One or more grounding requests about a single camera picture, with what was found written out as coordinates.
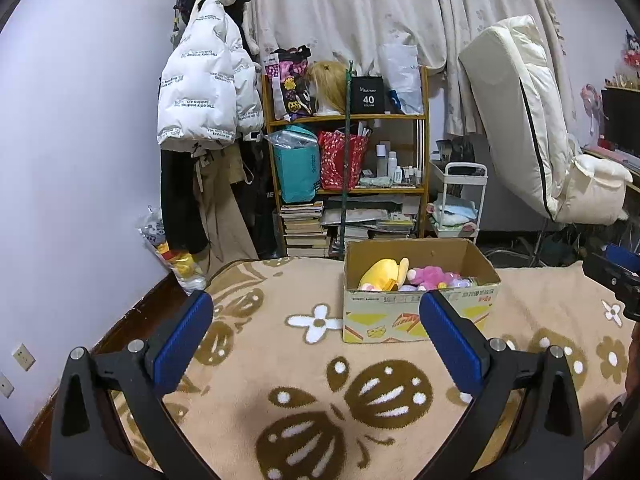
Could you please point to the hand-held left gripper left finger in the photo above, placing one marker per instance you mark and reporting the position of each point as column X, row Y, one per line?
column 182, row 342

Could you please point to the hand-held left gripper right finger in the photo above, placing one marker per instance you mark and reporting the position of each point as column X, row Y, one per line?
column 452, row 342

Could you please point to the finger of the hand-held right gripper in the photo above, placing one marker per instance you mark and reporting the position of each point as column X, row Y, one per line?
column 607, row 271
column 622, row 257

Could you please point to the printed cardboard box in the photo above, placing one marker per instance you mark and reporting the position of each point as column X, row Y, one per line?
column 380, row 317

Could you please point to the yellow dog plush toy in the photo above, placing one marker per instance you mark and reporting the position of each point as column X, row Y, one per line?
column 382, row 274

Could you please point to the pink plush toy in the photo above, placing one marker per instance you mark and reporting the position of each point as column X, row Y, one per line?
column 431, row 276

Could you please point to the plastic bag with yellow toy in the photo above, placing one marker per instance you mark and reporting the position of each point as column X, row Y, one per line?
column 175, row 255

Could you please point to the folded cloths in cart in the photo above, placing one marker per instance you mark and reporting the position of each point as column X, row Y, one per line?
column 452, row 212

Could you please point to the beige printed blanket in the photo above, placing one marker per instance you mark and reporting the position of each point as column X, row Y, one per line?
column 310, row 375

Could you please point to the dark monitor screen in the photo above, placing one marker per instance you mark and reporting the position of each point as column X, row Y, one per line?
column 622, row 120

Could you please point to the beige coat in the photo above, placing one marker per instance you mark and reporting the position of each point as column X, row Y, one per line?
column 225, row 210

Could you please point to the black coat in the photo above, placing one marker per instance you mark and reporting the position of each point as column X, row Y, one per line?
column 182, row 200

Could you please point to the pile of magazines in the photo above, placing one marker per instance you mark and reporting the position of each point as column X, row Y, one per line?
column 375, row 222

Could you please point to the stack of books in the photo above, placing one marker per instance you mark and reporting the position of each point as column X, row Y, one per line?
column 302, row 230

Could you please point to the black hanging garment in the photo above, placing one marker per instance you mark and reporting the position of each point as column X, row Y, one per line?
column 260, row 195

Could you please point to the white trolley cart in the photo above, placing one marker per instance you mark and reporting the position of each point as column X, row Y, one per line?
column 467, row 175

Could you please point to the cream padded folding chair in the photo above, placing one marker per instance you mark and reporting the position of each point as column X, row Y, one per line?
column 525, row 110

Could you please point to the row of cosmetic bottles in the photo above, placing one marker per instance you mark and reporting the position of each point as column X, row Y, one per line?
column 400, row 170

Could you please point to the teal bag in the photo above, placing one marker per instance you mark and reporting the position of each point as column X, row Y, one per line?
column 297, row 170

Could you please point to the wooden shelf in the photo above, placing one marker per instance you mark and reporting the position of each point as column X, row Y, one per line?
column 424, row 135

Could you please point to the green pole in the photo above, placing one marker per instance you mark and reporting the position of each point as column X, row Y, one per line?
column 345, row 160

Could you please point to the red patterned bag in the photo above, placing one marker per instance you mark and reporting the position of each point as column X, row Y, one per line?
column 340, row 160

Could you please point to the white puffer jacket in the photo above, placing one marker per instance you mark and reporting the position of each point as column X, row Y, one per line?
column 205, row 85

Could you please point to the black box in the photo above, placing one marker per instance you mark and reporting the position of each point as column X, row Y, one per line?
column 369, row 95

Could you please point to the white plastic bag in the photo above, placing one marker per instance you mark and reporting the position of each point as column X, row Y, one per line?
column 402, row 77

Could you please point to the black and pink printed bag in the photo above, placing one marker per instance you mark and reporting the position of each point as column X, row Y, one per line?
column 290, row 85

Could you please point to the blonde wig head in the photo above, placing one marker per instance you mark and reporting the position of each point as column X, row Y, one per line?
column 327, row 85

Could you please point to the pale floral curtain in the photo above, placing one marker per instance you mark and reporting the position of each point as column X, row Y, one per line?
column 360, row 5

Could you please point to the dark wooden bed frame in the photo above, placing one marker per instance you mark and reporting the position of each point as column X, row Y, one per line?
column 125, row 320

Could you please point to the wall poster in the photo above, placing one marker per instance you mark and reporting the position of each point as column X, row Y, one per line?
column 594, row 102

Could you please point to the white wall socket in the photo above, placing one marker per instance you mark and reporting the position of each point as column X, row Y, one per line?
column 22, row 356
column 4, row 385

